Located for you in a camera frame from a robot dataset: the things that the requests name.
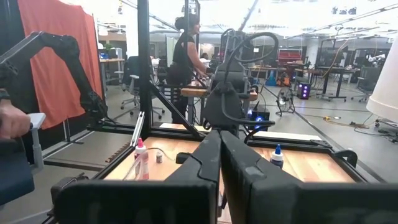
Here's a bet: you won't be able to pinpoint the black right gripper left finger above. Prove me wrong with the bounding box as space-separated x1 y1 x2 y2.
54 129 223 224

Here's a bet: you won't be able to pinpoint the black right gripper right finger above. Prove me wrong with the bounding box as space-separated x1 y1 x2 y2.
220 130 398 224

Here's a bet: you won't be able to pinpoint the blue food coloring bottle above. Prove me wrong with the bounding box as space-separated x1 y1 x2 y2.
269 144 285 169

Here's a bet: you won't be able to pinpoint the red food coloring bottle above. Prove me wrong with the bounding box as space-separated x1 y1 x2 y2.
134 138 150 181

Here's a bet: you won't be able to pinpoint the wooden workbench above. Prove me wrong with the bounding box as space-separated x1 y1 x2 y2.
180 79 259 125

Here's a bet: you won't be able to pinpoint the computer tower blue lights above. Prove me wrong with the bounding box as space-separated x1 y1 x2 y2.
248 104 271 132

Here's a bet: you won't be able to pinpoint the black office chair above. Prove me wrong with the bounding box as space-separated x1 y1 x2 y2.
119 55 166 121

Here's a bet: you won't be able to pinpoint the black floor fan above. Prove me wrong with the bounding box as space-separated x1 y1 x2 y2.
275 86 296 118

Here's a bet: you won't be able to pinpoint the person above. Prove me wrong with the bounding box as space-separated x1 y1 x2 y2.
166 12 213 125

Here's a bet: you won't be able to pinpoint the computer tower purple lights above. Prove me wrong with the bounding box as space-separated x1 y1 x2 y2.
297 82 312 100

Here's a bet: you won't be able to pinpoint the red tool cabinet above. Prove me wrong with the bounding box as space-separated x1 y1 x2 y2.
277 48 303 65

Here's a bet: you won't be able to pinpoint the black desk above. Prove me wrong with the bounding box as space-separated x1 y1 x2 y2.
315 65 360 103

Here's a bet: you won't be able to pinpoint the orange curtain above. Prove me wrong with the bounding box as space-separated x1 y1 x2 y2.
17 0 104 130

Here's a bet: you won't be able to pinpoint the office chair grey armrest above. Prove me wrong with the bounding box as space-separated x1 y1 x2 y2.
0 112 47 208

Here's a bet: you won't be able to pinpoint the person's hand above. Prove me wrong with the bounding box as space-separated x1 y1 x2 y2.
0 99 32 140

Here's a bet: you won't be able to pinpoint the silver metal bracket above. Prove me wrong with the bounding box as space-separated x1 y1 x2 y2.
129 111 146 148

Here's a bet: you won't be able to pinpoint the yellow floor cable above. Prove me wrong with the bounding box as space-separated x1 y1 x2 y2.
323 115 371 129

